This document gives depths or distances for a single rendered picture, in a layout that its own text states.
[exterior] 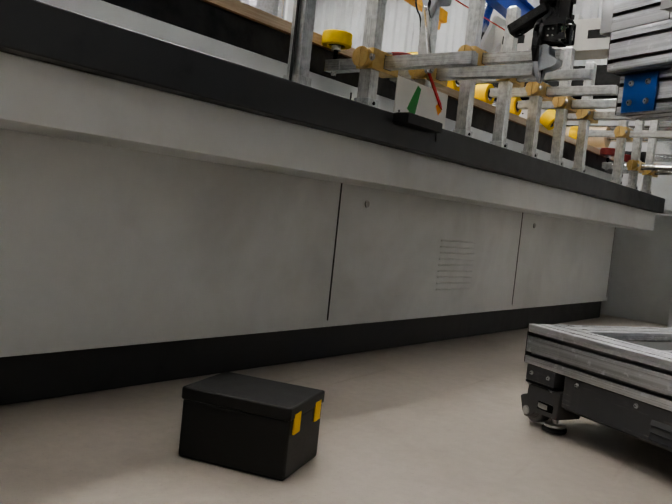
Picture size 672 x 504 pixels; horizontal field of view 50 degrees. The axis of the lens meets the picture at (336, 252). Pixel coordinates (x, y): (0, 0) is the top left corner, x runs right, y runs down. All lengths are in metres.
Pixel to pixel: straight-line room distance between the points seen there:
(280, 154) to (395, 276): 0.89
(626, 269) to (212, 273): 3.19
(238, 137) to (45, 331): 0.54
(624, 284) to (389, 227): 2.47
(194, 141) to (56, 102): 0.29
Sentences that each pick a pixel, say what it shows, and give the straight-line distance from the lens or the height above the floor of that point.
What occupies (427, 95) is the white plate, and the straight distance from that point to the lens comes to 2.02.
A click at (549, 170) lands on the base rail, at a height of 0.67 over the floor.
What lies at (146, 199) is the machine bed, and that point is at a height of 0.42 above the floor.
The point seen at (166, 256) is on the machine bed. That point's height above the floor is 0.30.
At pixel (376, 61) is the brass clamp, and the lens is 1.83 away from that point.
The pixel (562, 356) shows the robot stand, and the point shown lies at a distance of 1.63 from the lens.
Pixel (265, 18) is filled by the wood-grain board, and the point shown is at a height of 0.89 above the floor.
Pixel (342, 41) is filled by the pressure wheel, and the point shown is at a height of 0.88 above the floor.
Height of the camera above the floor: 0.43
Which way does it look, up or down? 3 degrees down
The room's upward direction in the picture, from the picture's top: 6 degrees clockwise
